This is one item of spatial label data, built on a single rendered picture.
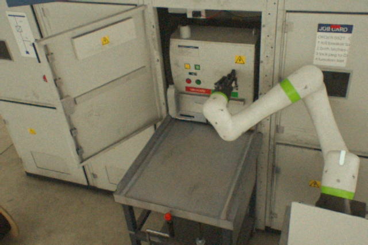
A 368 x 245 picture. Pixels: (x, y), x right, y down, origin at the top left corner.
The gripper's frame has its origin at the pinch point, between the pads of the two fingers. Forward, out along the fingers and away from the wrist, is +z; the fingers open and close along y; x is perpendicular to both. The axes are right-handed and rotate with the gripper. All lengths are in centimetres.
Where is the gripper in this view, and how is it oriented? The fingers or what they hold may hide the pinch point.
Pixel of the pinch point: (232, 74)
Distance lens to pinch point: 205.5
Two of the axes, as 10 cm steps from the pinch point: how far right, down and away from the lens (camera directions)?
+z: 3.4, -5.6, 7.6
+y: 9.4, 1.3, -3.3
